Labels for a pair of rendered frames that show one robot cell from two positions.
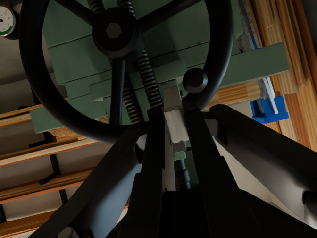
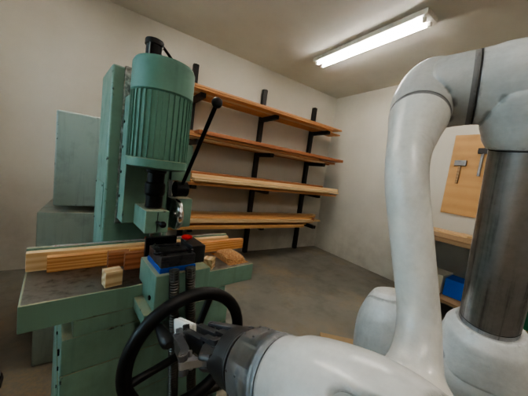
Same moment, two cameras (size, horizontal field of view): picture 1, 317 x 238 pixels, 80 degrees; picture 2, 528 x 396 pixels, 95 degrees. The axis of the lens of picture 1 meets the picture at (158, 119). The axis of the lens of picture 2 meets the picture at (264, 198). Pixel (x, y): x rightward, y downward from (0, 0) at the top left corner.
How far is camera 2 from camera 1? 42 cm
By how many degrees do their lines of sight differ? 35
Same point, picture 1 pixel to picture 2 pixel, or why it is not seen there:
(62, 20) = not seen: hidden behind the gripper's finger
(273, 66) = (38, 310)
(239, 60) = (75, 315)
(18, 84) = (257, 247)
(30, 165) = (274, 172)
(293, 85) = not seen: outside the picture
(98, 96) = not seen: hidden behind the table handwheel
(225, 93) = (76, 264)
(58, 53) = (220, 317)
